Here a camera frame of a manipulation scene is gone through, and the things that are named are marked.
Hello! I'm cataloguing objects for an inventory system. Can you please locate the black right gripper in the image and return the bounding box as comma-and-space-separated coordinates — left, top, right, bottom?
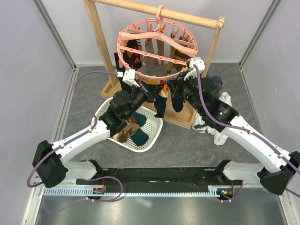
166, 70, 205, 114

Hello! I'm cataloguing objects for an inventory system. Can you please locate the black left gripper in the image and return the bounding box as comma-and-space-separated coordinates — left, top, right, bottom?
125, 79, 165, 120

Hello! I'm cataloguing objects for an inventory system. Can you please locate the navy blue sock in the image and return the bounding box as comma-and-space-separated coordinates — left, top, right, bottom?
154, 91, 169, 118
171, 94, 184, 113

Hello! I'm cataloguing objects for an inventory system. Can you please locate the pink round clip hanger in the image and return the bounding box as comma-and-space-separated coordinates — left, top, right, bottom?
116, 5, 198, 84

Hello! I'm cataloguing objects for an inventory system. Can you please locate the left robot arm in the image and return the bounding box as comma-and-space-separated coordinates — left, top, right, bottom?
32, 82, 163, 188

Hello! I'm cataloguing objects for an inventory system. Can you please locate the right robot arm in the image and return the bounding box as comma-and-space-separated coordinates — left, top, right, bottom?
165, 77, 300, 195

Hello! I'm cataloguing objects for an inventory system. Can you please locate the navy sock with green patches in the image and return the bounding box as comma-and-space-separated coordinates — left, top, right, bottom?
114, 51, 133, 94

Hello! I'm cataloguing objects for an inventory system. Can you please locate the green christmas sock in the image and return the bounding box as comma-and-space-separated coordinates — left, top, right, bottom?
130, 129, 149, 147
133, 112, 147, 127

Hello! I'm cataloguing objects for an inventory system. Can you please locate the brown striped sock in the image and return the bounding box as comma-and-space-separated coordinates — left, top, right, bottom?
113, 116, 140, 143

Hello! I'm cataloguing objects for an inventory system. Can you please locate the blue grey sock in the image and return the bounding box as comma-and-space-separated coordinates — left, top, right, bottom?
206, 75, 223, 90

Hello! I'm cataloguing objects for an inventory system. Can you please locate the white perforated plastic basket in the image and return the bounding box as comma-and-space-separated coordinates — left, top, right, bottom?
96, 97, 164, 153

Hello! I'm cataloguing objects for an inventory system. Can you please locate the beige ribbed hanging sock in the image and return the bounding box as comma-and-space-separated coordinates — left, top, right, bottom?
142, 38, 174, 75

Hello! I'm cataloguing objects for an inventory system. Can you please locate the black red argyle sock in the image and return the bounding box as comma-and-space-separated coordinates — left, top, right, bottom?
123, 40, 142, 71

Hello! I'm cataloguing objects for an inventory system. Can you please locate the white cloth pile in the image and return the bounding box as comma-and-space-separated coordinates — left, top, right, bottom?
192, 92, 232, 146

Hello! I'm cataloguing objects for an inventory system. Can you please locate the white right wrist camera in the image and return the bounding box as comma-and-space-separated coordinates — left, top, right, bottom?
184, 57, 205, 81

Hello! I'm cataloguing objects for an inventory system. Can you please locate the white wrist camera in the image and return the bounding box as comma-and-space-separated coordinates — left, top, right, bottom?
117, 69, 140, 87
184, 57, 205, 81

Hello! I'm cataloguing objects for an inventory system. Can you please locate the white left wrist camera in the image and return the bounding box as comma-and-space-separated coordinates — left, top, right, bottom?
117, 69, 140, 87

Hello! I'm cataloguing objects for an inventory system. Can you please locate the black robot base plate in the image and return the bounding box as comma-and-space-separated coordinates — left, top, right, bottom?
76, 160, 242, 194

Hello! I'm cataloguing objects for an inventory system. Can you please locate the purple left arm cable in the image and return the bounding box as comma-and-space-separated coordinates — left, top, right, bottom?
26, 70, 125, 213

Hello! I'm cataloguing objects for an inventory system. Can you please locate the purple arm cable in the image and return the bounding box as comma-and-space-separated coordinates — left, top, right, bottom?
26, 70, 125, 213
194, 65, 300, 195

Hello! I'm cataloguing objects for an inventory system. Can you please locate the wooden drying rack frame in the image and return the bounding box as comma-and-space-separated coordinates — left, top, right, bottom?
83, 0, 226, 130

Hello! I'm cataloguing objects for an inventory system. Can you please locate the grey cable duct strip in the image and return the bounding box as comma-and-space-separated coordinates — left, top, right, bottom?
43, 185, 235, 197

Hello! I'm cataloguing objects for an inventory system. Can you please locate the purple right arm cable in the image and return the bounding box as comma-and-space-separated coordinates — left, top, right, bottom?
194, 65, 300, 195

